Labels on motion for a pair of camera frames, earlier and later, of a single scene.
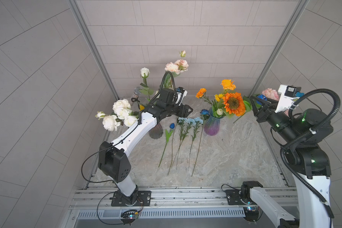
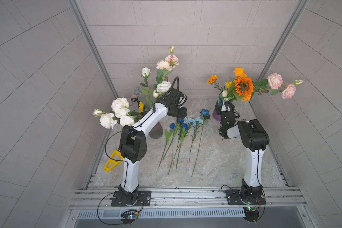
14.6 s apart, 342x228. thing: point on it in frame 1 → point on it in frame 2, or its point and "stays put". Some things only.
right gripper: (265, 109) → (218, 109)
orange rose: (228, 84) → (240, 72)
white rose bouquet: (122, 114) stays put
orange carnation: (201, 93) → (212, 79)
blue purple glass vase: (212, 124) → (216, 116)
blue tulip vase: (248, 103) → (183, 136)
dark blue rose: (172, 150) → (174, 156)
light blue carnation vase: (197, 120) stays put
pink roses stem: (270, 94) → (273, 84)
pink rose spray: (178, 66) → (165, 67)
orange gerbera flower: (234, 104) → (244, 87)
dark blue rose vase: (204, 113) stays put
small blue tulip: (167, 136) stays put
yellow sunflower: (218, 97) → (228, 84)
